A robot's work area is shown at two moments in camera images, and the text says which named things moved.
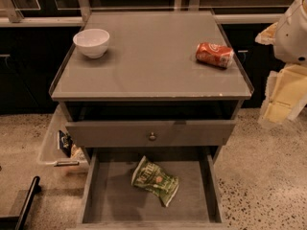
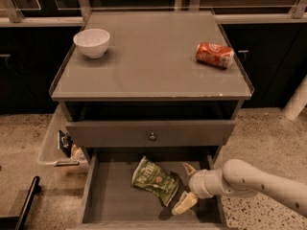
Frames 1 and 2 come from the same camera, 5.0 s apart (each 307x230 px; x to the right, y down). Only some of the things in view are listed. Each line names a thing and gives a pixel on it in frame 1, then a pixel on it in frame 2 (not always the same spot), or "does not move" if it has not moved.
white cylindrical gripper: [293, 37] to [197, 183]
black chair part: [17, 222] does not move
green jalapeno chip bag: [155, 179] does not move
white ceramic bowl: [92, 42] does not move
